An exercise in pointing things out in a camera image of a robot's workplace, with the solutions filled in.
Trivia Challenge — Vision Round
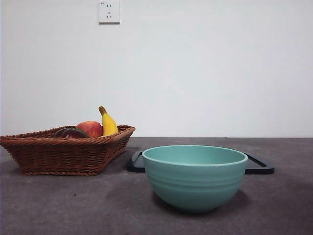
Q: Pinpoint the teal ribbed bowl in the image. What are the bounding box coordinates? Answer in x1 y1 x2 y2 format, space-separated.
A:
141 144 248 213

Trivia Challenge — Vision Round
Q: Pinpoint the yellow banana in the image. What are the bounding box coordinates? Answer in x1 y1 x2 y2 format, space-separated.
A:
98 105 119 137

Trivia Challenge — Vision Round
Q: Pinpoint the red apple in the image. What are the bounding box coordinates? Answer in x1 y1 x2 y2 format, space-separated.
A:
76 120 104 139

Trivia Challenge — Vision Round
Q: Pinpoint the green fruit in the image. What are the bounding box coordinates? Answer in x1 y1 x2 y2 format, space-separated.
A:
52 127 90 139

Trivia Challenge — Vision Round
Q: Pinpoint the brown wicker basket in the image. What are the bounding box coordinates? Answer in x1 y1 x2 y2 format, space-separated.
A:
0 125 136 177

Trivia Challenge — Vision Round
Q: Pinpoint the black rectangular tray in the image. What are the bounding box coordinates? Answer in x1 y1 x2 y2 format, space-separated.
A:
127 150 275 175

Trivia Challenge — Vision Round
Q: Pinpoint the white wall socket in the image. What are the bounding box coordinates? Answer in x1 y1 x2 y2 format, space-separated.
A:
98 0 121 24

